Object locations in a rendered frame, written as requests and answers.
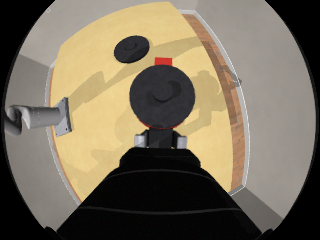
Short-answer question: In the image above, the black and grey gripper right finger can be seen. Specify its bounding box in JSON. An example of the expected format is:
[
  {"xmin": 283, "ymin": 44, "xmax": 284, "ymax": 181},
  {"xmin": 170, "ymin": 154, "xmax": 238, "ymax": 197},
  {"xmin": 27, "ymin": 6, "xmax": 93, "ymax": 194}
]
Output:
[{"xmin": 172, "ymin": 130, "xmax": 188, "ymax": 149}]

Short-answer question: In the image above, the black round disc with center stud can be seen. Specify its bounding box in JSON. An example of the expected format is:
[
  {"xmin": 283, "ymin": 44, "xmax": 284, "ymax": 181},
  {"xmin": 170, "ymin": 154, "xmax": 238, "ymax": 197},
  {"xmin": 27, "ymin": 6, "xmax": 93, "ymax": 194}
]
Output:
[{"xmin": 114, "ymin": 35, "xmax": 150, "ymax": 64}]

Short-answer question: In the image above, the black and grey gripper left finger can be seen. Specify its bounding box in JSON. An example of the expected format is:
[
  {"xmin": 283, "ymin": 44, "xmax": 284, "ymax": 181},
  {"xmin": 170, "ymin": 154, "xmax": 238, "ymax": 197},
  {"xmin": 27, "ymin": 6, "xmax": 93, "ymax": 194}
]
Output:
[{"xmin": 134, "ymin": 129, "xmax": 149, "ymax": 147}]

